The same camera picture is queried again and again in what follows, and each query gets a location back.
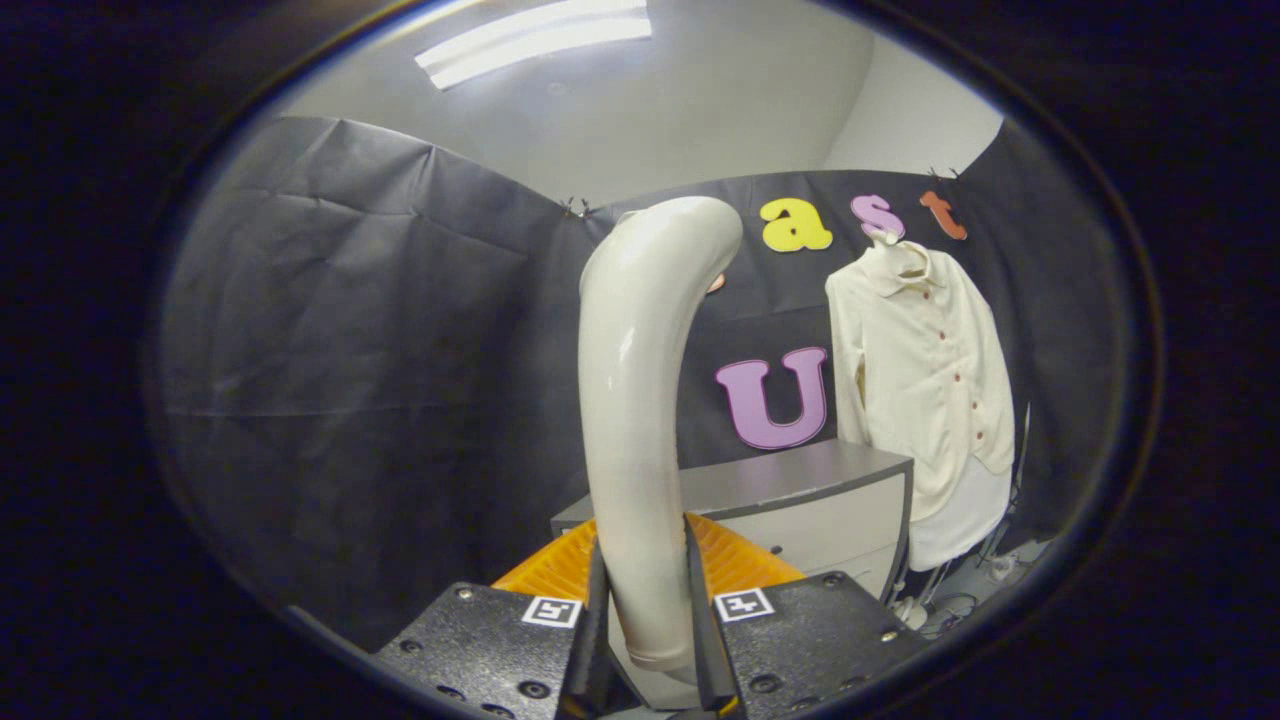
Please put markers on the grey cabinet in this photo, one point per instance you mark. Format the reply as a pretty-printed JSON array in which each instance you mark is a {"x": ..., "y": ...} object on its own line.
[{"x": 800, "y": 480}]

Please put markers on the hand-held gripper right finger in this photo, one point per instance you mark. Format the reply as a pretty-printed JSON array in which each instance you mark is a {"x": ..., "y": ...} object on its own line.
[{"x": 700, "y": 650}]

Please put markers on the cream button shirt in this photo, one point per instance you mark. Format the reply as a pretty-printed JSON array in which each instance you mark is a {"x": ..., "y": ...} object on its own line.
[{"x": 920, "y": 370}]

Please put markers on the white garment steamer head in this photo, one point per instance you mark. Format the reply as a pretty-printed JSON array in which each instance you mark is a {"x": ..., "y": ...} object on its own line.
[{"x": 630, "y": 400}]

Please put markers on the white clothes hanger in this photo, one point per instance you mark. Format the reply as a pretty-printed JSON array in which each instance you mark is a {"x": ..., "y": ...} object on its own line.
[{"x": 885, "y": 245}]

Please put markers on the white garment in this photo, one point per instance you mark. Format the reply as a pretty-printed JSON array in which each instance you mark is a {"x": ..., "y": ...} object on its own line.
[{"x": 960, "y": 525}]

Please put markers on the ceiling light panel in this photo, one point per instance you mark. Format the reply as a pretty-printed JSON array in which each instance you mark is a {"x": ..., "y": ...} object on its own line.
[{"x": 530, "y": 40}]

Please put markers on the small black binder clips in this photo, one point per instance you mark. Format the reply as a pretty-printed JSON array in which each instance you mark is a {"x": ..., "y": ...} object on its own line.
[
  {"x": 942, "y": 172},
  {"x": 577, "y": 207}
]

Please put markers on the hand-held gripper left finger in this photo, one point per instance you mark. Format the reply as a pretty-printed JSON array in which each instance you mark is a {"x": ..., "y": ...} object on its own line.
[{"x": 597, "y": 650}]

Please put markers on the black backdrop cloth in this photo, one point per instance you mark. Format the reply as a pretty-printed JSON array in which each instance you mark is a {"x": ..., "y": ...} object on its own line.
[{"x": 370, "y": 350}]

